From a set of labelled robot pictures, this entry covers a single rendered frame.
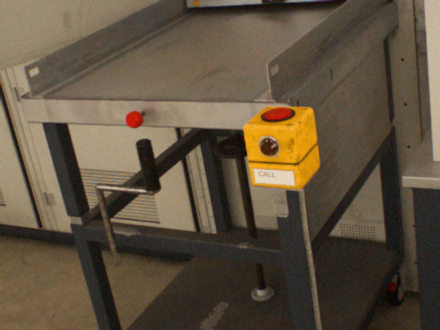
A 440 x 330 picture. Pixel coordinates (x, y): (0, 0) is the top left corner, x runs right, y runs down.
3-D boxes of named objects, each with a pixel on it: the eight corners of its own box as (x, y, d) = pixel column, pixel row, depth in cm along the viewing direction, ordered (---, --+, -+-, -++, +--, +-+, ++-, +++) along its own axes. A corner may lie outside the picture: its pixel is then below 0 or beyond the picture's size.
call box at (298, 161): (301, 192, 105) (292, 126, 101) (251, 188, 109) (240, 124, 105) (321, 168, 112) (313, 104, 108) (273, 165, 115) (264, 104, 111)
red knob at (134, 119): (139, 130, 139) (135, 114, 138) (125, 130, 141) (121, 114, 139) (151, 121, 143) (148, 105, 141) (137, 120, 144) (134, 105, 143)
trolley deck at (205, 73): (293, 132, 129) (289, 100, 127) (27, 122, 159) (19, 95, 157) (398, 25, 182) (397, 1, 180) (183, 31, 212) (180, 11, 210)
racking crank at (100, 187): (109, 267, 161) (76, 141, 149) (117, 259, 163) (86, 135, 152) (174, 277, 153) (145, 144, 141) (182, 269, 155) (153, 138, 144)
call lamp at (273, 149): (278, 161, 103) (275, 139, 102) (256, 160, 105) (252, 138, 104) (282, 157, 104) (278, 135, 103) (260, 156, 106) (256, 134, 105)
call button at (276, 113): (286, 128, 104) (284, 117, 104) (260, 126, 106) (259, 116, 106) (297, 117, 108) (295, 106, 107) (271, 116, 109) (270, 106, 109)
